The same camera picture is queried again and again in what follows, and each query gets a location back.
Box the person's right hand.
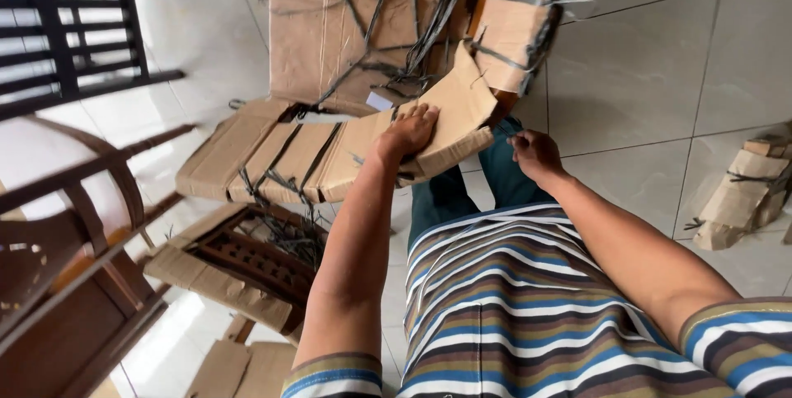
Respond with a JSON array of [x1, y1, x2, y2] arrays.
[[507, 130, 568, 186]]

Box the person's left hand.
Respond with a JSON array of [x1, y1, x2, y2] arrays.
[[373, 103, 441, 167]]

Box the brown cardboard wrap sheet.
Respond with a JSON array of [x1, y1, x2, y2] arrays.
[[175, 42, 502, 206]]

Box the teal trousers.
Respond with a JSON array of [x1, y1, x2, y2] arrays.
[[407, 116, 561, 252]]

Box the cardboard-wrapped wooden chair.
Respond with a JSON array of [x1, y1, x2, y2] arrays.
[[257, 0, 589, 130]]

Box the striped polo shirt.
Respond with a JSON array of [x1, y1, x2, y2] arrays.
[[280, 203, 792, 398]]

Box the small cardboard-wrapped furniture part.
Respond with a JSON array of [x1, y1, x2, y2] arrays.
[[683, 122, 792, 252]]

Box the cardboard-wrapped carved wooden panel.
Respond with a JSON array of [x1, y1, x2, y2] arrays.
[[142, 202, 330, 344]]

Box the flat brown cardboard piece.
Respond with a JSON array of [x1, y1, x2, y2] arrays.
[[184, 316, 299, 398]]

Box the black window grille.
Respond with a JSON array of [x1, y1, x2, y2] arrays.
[[0, 0, 186, 122]]

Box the dark brown wooden chair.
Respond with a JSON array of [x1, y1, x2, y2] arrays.
[[0, 115, 200, 398]]

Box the tangle of black plastic straps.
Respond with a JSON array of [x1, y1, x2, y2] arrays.
[[272, 0, 589, 105]]

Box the loose black strap bundle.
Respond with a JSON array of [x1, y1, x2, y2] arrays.
[[237, 121, 345, 266]]

